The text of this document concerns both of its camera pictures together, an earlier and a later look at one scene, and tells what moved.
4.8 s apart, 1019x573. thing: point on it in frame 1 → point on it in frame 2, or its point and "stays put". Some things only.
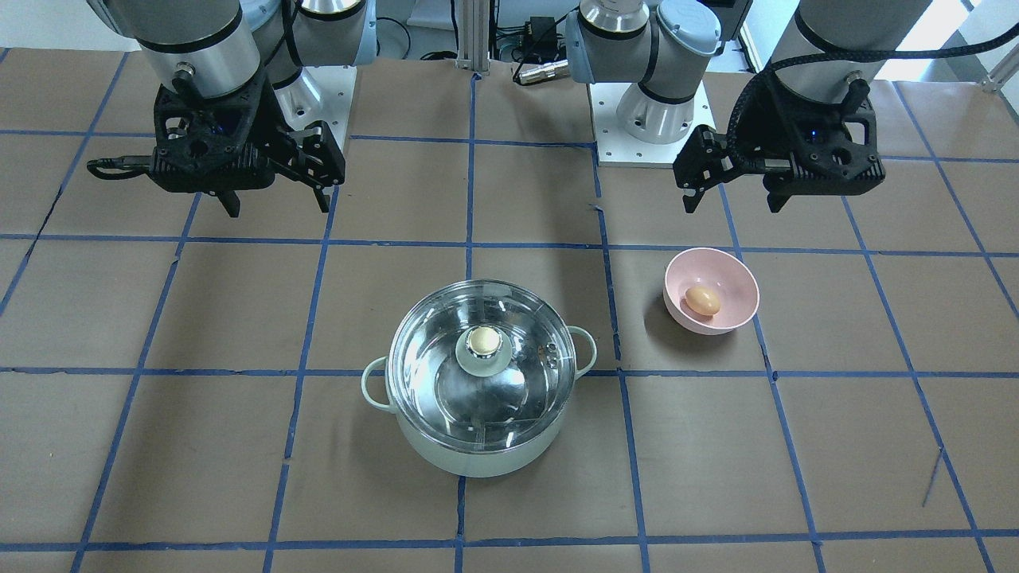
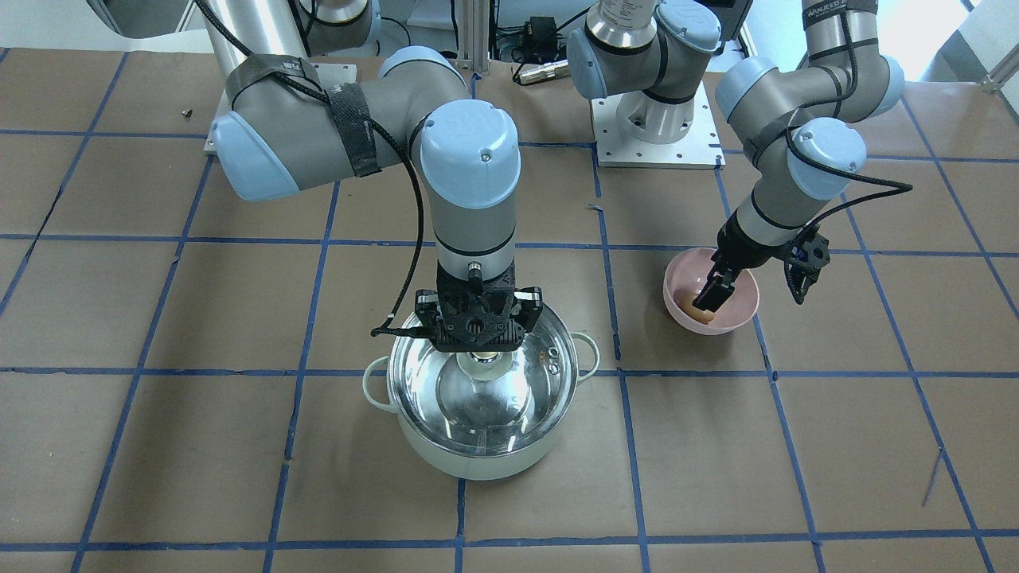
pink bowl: (732, 281) stays put
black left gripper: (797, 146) → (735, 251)
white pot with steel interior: (478, 374) stays put
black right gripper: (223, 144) → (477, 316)
